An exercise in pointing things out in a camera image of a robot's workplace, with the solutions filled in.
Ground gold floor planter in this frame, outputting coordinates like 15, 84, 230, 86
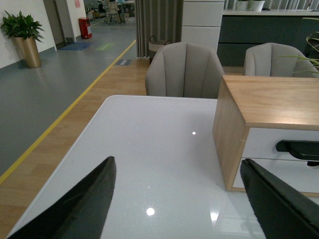
14, 37, 41, 68

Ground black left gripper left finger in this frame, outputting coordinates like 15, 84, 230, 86
10, 156, 116, 239

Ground dark counter cabinet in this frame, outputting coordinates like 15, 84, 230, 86
217, 14, 319, 67

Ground grey armchair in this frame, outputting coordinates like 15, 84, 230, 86
145, 42, 225, 99
243, 43, 319, 78

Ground green floor plant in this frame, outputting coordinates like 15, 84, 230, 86
0, 10, 44, 42

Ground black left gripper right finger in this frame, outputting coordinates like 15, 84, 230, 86
240, 158, 319, 239

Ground blue floor mat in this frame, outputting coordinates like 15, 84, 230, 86
60, 42, 93, 51

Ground woven basket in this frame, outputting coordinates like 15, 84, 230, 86
149, 35, 171, 62

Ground grey curtain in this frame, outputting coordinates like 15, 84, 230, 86
135, 0, 183, 58

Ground white cabinet column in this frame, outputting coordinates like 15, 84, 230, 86
181, 0, 224, 50

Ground wooden drawer cabinet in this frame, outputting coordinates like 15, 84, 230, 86
212, 75, 319, 197

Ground red fire extinguisher box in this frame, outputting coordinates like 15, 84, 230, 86
78, 17, 92, 39

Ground white front wooden drawer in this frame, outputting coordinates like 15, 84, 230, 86
242, 128, 319, 160

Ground black drawer handle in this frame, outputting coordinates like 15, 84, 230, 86
276, 140, 319, 167

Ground office chair far background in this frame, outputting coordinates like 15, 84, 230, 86
106, 1, 121, 24

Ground spider plant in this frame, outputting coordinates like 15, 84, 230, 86
273, 30, 319, 78

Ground white pots on counter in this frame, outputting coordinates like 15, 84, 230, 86
235, 0, 266, 12

